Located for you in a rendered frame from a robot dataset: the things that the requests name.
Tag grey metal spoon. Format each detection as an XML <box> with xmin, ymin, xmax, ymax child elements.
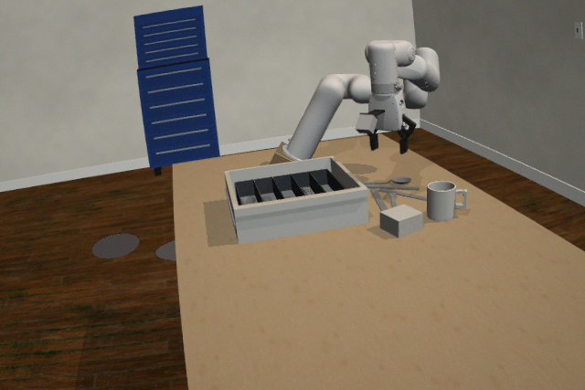
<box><xmin>361</xmin><ymin>177</ymin><xmax>411</xmax><ymax>184</ymax></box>
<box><xmin>241</xmin><ymin>196</ymin><xmax>256</xmax><ymax>205</ymax></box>

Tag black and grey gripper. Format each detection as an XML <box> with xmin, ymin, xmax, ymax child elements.
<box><xmin>368</xmin><ymin>92</ymin><xmax>416</xmax><ymax>154</ymax></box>

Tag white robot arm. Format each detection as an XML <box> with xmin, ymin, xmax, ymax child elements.
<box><xmin>282</xmin><ymin>40</ymin><xmax>440</xmax><ymax>161</ymax></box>

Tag grey mug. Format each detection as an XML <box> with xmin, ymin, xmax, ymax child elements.
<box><xmin>427</xmin><ymin>181</ymin><xmax>467</xmax><ymax>221</ymax></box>

